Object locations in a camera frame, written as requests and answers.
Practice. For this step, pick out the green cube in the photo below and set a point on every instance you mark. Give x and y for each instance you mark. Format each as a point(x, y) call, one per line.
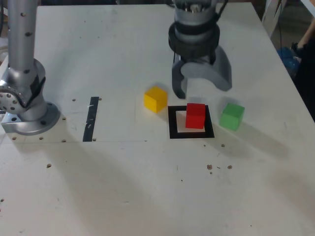
point(231, 118)

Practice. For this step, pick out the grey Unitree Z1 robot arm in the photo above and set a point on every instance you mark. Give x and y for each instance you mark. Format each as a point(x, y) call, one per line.
point(22, 49)

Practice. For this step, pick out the blue plastic bag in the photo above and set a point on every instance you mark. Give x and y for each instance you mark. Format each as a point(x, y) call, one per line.
point(288, 61)

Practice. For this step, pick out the black tape strip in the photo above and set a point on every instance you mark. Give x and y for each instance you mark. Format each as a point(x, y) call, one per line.
point(89, 123)

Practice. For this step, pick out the yellow cube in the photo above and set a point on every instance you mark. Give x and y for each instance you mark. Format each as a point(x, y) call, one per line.
point(155, 98)

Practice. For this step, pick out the white metal frame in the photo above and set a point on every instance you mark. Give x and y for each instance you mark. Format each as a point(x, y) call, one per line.
point(267, 11)

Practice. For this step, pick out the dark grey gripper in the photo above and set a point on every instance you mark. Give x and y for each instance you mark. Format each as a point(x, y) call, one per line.
point(177, 59)

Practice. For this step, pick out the black tape square outline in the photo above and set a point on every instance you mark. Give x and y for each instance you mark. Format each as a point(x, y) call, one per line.
point(172, 123)

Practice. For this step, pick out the white metal beam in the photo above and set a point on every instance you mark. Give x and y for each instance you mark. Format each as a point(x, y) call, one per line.
point(308, 5)

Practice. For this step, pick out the red cube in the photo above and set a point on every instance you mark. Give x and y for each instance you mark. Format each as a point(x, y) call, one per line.
point(195, 118)

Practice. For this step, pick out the person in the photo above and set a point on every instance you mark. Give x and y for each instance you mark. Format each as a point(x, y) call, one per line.
point(307, 81)

